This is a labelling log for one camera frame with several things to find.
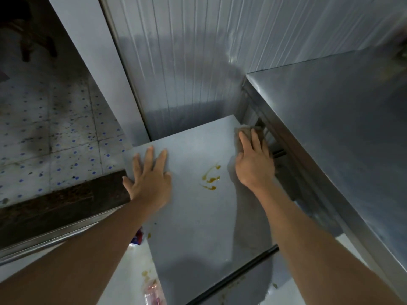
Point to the person's right hand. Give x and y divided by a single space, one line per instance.
254 168

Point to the person's left hand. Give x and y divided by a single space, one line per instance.
149 184

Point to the brown cleaning cloth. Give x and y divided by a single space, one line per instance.
242 128

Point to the small silver fridge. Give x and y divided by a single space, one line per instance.
197 212

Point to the blue crushed drink can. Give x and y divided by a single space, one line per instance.
139 239

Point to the pink label plastic bottle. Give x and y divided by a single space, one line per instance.
152 292

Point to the person's left forearm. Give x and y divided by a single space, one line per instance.
79 257

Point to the person's right forearm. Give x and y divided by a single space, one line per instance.
311 250

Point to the stainless steel table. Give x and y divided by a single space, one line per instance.
334 123

